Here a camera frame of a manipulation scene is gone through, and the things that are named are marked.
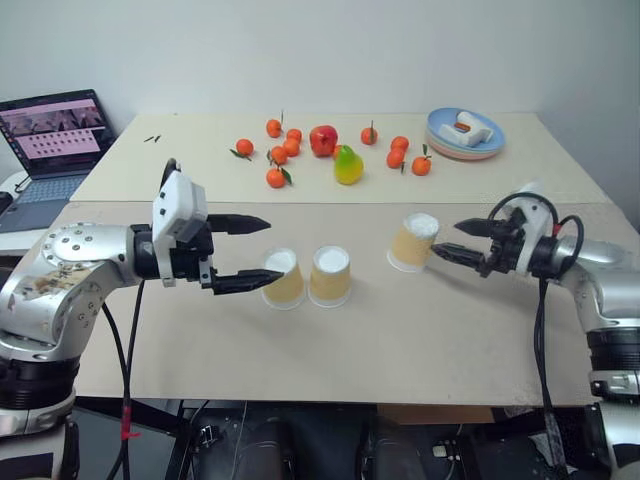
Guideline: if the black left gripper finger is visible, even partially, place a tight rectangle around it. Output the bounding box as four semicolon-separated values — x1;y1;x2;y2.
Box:
207;213;274;237
213;268;286;297

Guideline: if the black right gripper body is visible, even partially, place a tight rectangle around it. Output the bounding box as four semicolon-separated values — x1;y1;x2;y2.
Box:
478;206;527;279

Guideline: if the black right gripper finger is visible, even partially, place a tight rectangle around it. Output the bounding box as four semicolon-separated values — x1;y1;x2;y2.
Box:
453;217;502;239
431;242;488;271

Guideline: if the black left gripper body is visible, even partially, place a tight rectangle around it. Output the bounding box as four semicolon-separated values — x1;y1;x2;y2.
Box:
168;215;220;296

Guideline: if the tan paper cup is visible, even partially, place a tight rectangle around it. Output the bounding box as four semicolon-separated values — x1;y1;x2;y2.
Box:
306;244;352;308
385;212;442;274
260;245;306;312

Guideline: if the orange mandarin with leaf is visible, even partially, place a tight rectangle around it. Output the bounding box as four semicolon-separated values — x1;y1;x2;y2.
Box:
229;138;256;162
399;144;433;178
265;166;294;190

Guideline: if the pink plate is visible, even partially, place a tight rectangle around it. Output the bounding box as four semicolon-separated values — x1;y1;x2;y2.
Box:
424;130;506;162

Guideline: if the white and orange plastic gadget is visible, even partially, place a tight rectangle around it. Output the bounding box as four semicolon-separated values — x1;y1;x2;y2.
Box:
438;110;494;149

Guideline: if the light blue plate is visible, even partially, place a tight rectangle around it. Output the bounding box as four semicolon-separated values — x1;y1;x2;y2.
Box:
426;106;507;154

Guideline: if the red apple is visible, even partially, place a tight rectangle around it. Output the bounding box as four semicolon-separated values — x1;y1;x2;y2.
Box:
308;124;340;160

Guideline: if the yellow green pear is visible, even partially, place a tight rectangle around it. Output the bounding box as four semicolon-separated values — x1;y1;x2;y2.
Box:
332;144;365;187

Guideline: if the open laptop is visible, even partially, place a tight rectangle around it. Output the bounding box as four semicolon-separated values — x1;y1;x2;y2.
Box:
0;88;119;234

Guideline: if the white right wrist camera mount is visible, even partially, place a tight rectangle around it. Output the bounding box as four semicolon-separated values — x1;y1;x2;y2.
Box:
509;178;557;277

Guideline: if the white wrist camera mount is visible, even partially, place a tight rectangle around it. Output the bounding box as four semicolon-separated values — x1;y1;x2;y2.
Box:
151;169;209;289
509;178;557;277

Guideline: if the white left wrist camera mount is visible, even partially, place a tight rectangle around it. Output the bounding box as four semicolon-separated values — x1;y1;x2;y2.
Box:
151;169;209;289

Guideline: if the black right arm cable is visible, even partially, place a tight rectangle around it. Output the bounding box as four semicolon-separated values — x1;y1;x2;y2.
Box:
488;191;587;419

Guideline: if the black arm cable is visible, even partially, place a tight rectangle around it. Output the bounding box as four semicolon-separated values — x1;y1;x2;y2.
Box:
488;191;587;419
99;278;149;480

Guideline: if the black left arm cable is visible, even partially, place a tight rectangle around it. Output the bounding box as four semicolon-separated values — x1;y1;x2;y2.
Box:
99;278;149;480

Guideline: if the red tape on cable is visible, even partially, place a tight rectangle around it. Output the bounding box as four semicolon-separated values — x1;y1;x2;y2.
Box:
120;403;142;442

